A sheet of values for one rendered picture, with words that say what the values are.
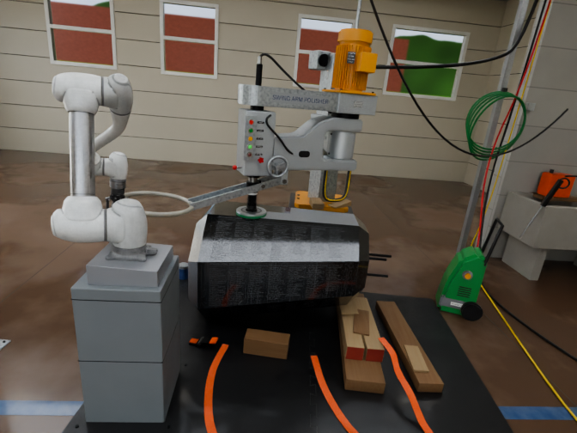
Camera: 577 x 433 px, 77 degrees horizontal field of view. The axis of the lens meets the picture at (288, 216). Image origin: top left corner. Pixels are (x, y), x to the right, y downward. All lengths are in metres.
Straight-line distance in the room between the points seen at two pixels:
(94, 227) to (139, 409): 0.99
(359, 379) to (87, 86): 2.14
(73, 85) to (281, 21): 7.12
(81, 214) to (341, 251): 1.57
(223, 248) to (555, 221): 3.42
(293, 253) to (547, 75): 3.53
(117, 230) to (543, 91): 4.42
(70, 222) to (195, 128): 7.09
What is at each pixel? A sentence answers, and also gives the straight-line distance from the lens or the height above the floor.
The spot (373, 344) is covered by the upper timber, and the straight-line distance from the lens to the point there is 2.61.
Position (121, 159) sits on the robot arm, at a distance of 2.34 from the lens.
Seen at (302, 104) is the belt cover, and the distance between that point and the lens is 2.50.
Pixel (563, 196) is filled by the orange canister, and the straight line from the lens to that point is 5.18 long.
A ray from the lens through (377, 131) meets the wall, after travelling 9.07.
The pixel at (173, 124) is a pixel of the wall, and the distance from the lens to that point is 8.87.
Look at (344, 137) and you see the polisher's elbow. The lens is 2.69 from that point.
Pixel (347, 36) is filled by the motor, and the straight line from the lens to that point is 2.69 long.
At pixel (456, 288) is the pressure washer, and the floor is 0.26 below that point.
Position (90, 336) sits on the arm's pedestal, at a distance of 2.05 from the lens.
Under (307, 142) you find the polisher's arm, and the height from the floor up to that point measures 1.41.
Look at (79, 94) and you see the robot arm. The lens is 1.91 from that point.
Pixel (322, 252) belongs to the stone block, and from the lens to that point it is 2.50.
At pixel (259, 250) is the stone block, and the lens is 2.47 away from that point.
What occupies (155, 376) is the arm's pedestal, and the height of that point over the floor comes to 0.31.
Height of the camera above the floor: 1.71
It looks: 18 degrees down
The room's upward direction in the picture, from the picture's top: 5 degrees clockwise
